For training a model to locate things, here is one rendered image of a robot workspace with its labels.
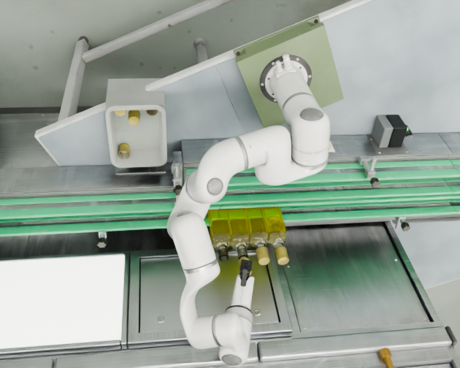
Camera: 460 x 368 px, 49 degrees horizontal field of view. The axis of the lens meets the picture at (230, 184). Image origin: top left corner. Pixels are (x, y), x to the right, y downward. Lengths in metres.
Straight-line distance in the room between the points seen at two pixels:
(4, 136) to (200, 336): 1.39
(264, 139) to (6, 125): 1.43
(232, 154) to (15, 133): 1.34
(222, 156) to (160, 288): 0.57
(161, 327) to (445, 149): 1.09
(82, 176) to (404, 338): 1.10
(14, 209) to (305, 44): 0.99
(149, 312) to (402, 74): 1.07
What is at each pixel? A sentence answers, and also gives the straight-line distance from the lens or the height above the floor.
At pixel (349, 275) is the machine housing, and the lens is 1.74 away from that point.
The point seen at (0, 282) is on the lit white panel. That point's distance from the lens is 1.70.
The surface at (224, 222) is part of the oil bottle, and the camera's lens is 1.56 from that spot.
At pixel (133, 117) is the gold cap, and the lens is 1.55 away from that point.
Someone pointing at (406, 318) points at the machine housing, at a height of 1.28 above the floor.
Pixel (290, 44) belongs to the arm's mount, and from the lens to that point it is 1.47.
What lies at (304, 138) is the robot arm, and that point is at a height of 1.13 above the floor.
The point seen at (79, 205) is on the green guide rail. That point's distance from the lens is 1.63.
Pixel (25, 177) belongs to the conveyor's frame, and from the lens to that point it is 1.74.
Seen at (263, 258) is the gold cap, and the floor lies 1.16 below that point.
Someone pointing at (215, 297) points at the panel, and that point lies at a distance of 1.57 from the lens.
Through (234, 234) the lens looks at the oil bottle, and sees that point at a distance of 1.53.
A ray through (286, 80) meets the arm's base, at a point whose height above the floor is 0.90.
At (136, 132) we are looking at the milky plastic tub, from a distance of 1.63.
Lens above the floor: 2.11
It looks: 48 degrees down
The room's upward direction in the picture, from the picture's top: 169 degrees clockwise
